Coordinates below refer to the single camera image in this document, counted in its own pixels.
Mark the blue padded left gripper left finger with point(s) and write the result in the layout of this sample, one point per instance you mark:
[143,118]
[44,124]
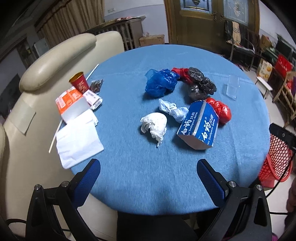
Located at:
[72,195]

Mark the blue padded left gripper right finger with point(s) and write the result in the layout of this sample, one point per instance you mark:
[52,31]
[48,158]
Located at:
[225,197]

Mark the clear plastic packaging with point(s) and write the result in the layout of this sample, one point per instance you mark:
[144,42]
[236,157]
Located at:
[232,87]

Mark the blue toothpaste box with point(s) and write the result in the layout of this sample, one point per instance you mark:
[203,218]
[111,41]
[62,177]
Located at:
[199,127]

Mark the red mesh waste basket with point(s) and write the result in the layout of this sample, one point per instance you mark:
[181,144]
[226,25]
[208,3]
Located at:
[277,165]

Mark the small white stool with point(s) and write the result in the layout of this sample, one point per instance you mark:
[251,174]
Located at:
[267,87]

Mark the white flat napkin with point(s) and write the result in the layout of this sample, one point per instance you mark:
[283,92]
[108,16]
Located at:
[78,140]

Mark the rattan armchair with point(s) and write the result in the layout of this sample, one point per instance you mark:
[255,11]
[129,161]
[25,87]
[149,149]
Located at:
[286,98]

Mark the red plastic bag ball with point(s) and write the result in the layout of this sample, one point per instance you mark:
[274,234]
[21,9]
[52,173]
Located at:
[222,110]

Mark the red gift bag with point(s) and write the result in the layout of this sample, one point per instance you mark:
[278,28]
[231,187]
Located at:
[283,66]

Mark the yellow white snack carton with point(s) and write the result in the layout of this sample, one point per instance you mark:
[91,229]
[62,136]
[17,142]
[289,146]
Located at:
[264,69]

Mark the white long straw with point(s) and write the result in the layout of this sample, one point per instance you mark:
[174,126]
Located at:
[60,123]

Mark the orange white carton box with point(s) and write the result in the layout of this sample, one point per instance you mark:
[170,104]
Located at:
[71,103]

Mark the black metal armchair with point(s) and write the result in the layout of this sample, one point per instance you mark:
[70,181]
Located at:
[242,40]

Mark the small white barcode box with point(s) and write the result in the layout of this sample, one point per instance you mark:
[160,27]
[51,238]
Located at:
[93,99]

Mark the black plastic bag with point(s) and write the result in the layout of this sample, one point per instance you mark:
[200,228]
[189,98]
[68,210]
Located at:
[202,87]

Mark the dark snack wrapper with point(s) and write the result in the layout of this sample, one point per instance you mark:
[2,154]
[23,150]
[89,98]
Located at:
[96,86]

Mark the white crumpled tissue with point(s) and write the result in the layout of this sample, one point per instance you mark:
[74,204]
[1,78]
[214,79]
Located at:
[155,123]

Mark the white-blue crumpled bag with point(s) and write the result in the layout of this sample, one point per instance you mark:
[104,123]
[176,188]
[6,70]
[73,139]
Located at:
[170,108]

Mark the red paper cup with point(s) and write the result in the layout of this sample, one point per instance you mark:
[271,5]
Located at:
[79,82]

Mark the red plastic bag behind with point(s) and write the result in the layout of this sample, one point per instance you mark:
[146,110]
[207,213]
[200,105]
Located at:
[183,75]

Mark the blue round tablecloth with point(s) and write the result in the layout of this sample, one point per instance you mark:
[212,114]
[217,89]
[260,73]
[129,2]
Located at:
[136,176]

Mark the blue plastic bag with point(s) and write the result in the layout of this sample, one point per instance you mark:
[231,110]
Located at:
[160,82]

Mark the wooden door with glass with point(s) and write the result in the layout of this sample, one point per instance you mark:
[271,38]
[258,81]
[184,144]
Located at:
[202,23]

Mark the cardboard box by radiator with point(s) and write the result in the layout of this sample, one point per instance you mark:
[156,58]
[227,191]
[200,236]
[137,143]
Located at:
[152,40]

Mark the radiator cover cabinet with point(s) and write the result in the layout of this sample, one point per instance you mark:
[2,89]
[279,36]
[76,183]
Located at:
[129,27]

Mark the beige curtain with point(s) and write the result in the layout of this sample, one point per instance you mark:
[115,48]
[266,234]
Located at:
[65,19]

